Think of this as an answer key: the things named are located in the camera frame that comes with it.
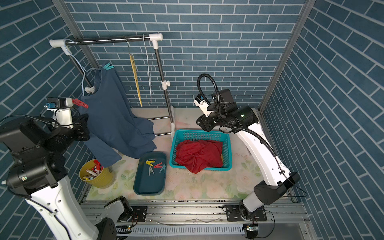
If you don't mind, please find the red t-shirt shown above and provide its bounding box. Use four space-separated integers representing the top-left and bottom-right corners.
175 140 223 174

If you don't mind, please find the teal plastic basket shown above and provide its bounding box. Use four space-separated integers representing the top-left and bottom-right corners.
170 130 232 174

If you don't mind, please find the red clothespin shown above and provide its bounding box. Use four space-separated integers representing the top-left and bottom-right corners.
72 99 89 109
154 162 163 169

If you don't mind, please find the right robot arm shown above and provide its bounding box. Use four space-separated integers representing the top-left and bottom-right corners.
194 74 301 220

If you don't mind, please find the yellow bowl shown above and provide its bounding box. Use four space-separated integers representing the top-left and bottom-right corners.
79 159 115 189

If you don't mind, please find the yellow plastic hanger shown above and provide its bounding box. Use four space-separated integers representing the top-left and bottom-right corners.
129 51 143 107

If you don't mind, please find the dark teal tray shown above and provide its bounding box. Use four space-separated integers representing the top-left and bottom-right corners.
133 152 167 196

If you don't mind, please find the white wire hanger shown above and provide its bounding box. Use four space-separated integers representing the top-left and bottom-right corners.
143 34 153 105

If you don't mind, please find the grey clothespin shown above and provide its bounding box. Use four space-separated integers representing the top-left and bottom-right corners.
149 166 155 176

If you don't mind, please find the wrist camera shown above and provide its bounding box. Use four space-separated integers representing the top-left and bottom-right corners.
194 94 213 117
45 97 74 129

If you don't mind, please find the light blue wire hanger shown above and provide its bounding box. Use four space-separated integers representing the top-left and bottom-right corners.
62 39 99 96

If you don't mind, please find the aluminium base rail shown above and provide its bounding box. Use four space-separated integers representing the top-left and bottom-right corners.
117 197 317 240

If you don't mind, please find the metal clothes rack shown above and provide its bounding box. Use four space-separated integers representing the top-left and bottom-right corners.
49 33 176 138

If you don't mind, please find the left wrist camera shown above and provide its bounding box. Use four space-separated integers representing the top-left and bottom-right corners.
45 97 74 129

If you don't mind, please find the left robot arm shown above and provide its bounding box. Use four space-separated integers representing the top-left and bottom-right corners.
1 115 132 240

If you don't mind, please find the yellow clothespin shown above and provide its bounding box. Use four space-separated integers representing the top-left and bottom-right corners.
146 161 156 167

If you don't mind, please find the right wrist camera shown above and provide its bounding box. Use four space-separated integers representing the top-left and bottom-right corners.
194 94 213 117

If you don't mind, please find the blue grey t-shirt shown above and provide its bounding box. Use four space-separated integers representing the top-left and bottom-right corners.
78 68 157 167

